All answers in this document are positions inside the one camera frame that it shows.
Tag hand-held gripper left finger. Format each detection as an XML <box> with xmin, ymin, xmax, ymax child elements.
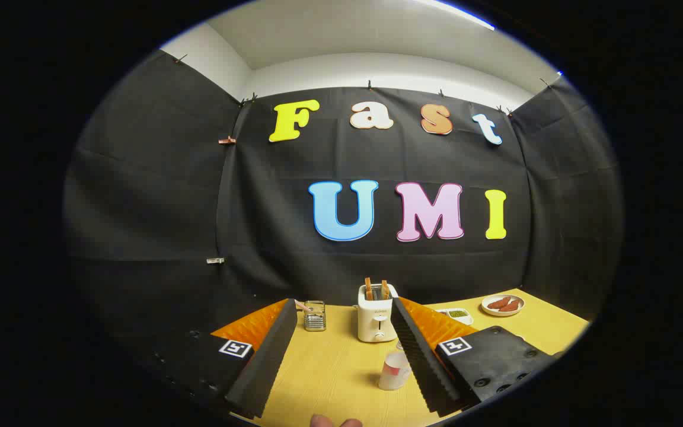
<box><xmin>140</xmin><ymin>298</ymin><xmax>299</xmax><ymax>419</ymax></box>

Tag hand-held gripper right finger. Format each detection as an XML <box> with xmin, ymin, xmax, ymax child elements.
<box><xmin>390</xmin><ymin>297</ymin><xmax>561</xmax><ymax>418</ymax></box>

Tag clear plastic juice bottle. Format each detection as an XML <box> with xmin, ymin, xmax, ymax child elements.
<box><xmin>378</xmin><ymin>338</ymin><xmax>413</xmax><ymax>391</ymax></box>

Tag white divided bean dish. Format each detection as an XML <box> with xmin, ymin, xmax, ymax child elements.
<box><xmin>436</xmin><ymin>308</ymin><xmax>474</xmax><ymax>326</ymax></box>

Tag white toaster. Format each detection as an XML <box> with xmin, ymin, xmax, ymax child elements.
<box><xmin>353</xmin><ymin>283</ymin><xmax>400</xmax><ymax>343</ymax></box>

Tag wooden table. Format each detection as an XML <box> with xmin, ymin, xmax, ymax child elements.
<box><xmin>211</xmin><ymin>289</ymin><xmax>590</xmax><ymax>427</ymax></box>

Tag round white plate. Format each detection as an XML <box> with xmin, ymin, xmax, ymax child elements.
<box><xmin>481</xmin><ymin>294</ymin><xmax>525</xmax><ymax>317</ymax></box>

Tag black backdrop cloth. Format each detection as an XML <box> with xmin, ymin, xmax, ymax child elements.
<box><xmin>63</xmin><ymin>50</ymin><xmax>624</xmax><ymax>356</ymax></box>

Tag wire mesh holder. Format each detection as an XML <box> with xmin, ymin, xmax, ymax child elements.
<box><xmin>304</xmin><ymin>301</ymin><xmax>327</xmax><ymax>332</ymax></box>

